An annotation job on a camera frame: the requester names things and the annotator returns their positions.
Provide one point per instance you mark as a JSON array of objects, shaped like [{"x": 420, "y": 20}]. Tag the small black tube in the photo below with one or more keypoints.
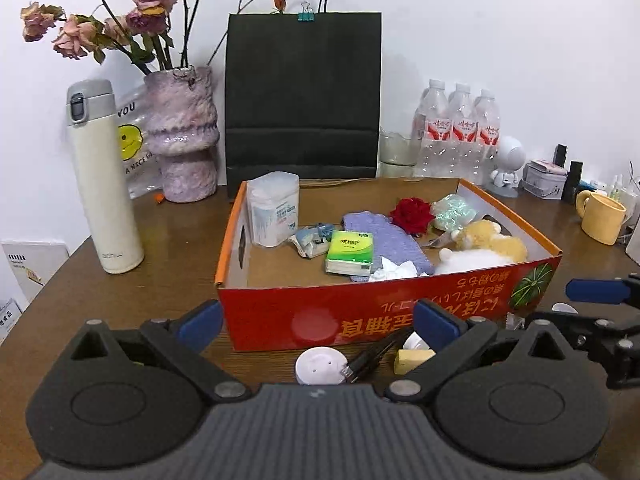
[{"x": 560, "y": 155}]

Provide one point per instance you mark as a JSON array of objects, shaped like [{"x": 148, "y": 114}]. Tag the white round robot toy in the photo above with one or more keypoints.
[{"x": 507, "y": 160}]

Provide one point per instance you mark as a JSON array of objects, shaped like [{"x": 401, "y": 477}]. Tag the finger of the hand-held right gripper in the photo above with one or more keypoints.
[
  {"x": 580, "y": 325},
  {"x": 597, "y": 291}
]

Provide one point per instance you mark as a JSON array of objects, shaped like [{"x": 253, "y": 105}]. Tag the white printed card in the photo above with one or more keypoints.
[{"x": 9, "y": 320}]

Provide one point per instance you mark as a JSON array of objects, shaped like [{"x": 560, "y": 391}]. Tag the translucent cotton swab container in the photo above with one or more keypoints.
[{"x": 272, "y": 210}]

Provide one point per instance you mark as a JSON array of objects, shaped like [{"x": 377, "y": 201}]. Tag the small clear zip bag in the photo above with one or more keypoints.
[{"x": 515, "y": 321}]

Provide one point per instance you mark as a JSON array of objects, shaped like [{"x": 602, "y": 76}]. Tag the red cardboard box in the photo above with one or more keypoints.
[{"x": 320, "y": 310}]

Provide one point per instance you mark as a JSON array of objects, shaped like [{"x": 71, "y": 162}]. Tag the white and yellow plush toy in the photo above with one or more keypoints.
[{"x": 485, "y": 250}]

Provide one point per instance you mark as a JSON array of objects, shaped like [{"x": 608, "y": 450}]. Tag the purple woven cloth pouch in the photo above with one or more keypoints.
[{"x": 395, "y": 240}]

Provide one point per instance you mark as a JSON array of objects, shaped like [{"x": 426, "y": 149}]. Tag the cream thermos bottle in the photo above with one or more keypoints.
[{"x": 105, "y": 185}]

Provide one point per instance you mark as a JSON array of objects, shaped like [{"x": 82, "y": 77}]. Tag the clear glass container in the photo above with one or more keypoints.
[{"x": 397, "y": 152}]

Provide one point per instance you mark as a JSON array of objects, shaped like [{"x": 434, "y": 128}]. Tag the black paper bag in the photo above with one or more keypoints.
[{"x": 300, "y": 100}]

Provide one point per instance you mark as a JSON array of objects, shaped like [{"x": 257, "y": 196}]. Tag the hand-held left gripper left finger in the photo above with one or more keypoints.
[{"x": 202, "y": 320}]

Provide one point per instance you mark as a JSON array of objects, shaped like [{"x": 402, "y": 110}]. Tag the grey tin box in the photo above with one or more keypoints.
[{"x": 545, "y": 180}]

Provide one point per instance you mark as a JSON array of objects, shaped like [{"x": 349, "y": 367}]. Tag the white box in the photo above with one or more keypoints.
[{"x": 634, "y": 240}]

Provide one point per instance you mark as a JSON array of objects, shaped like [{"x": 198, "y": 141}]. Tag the green tissue pack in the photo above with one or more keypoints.
[{"x": 350, "y": 252}]

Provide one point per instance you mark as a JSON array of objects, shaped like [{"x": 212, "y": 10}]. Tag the small clear spray bottle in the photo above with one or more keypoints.
[{"x": 616, "y": 187}]

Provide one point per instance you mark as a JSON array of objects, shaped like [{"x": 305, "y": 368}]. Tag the wooden desktop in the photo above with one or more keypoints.
[{"x": 125, "y": 305}]

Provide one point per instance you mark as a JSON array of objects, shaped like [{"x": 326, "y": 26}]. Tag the yellow mug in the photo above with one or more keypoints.
[{"x": 602, "y": 217}]

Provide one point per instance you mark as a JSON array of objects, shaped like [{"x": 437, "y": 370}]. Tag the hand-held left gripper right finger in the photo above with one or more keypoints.
[{"x": 439, "y": 325}]

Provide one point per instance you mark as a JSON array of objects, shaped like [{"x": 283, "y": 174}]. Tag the red artificial rose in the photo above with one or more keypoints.
[{"x": 411, "y": 215}]

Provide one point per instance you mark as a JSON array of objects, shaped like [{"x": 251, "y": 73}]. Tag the snack wrapper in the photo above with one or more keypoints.
[{"x": 312, "y": 242}]

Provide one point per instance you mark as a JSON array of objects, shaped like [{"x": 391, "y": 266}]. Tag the white round plug device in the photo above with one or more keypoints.
[{"x": 320, "y": 365}]

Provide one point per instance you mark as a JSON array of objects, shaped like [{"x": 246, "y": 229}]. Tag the white tissue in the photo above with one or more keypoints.
[{"x": 392, "y": 270}]

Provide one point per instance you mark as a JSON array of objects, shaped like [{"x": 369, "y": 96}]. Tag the white printed carton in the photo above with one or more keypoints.
[{"x": 35, "y": 265}]

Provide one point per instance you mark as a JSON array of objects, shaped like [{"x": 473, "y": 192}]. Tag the teal binder clip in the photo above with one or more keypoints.
[{"x": 305, "y": 12}]

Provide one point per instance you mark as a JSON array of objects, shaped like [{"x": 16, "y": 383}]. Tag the tall black tube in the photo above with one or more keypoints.
[{"x": 573, "y": 182}]

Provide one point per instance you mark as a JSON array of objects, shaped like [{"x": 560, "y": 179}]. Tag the clear smiley plastic bag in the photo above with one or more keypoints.
[{"x": 131, "y": 155}]

